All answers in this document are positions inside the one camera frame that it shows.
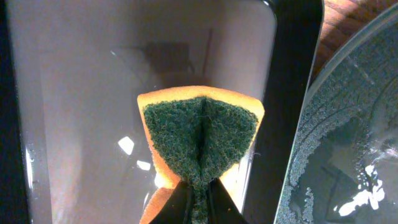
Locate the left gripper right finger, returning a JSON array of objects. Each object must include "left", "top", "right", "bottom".
[{"left": 207, "top": 179, "right": 249, "bottom": 224}]

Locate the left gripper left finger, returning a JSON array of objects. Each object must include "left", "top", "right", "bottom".
[{"left": 150, "top": 181, "right": 193, "bottom": 224}]

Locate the yellow green scrub sponge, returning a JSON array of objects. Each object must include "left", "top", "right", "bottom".
[{"left": 137, "top": 86, "right": 264, "bottom": 223}]

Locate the black rectangular tray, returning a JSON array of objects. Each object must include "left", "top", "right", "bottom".
[{"left": 1, "top": 0, "right": 324, "bottom": 223}]

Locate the black round tray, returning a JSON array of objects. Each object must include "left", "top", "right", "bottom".
[{"left": 274, "top": 5, "right": 397, "bottom": 224}]

